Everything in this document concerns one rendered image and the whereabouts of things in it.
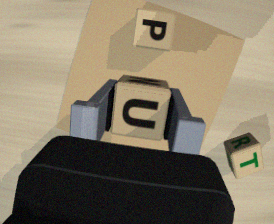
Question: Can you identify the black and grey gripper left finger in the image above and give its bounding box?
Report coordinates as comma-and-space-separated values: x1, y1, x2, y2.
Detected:
70, 79, 117, 141

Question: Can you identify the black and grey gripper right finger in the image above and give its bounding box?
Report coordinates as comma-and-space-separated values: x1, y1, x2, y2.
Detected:
163, 88, 206, 155

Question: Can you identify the tan flat mat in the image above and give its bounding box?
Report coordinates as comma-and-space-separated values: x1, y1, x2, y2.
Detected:
56, 0, 245, 144

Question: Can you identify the beige block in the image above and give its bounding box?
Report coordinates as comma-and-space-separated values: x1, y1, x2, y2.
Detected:
110, 75, 171, 141
224, 133, 264, 179
132, 8, 176, 51

